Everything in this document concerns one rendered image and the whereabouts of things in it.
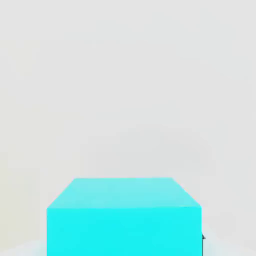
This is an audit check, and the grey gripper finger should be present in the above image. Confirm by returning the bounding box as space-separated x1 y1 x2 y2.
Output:
201 233 207 256

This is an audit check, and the small cyan cube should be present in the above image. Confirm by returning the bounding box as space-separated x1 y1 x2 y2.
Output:
46 177 203 256

